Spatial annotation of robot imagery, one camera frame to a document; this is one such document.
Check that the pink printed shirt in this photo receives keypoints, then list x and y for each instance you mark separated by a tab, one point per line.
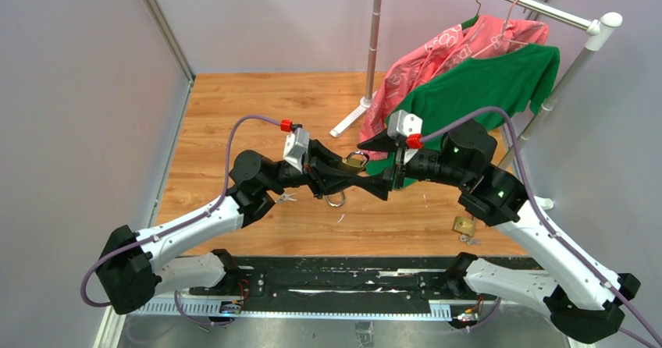
442	53

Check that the metal clothes rack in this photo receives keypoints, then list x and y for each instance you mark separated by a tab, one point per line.
598	31

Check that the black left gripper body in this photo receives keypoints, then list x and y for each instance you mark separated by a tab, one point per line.
310	164

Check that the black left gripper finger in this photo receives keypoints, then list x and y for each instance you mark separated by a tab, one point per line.
328	181
328	159

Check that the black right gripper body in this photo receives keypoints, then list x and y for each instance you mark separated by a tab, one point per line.
415	165

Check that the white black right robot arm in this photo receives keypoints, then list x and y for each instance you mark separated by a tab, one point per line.
583	299

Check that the small brass padlock open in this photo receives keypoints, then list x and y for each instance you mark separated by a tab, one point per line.
336	200

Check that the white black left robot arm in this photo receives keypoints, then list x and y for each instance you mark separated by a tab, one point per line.
135	266

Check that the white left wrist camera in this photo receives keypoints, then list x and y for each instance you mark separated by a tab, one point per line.
296	147

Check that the green t-shirt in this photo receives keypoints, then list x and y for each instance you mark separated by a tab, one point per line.
513	82

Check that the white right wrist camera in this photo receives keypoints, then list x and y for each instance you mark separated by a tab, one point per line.
401	126

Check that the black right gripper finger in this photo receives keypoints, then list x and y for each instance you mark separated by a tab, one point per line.
382	142
379	185

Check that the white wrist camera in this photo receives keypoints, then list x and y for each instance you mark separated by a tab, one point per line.
401	126
296	147

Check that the large brass padlock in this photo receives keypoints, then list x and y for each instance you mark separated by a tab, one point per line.
355	162

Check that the small loose key bunch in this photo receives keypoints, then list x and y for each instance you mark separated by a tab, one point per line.
285	198

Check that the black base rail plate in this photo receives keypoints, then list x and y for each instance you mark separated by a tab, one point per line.
340	285

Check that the small brass padlock with key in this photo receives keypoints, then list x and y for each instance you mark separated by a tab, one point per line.
466	226

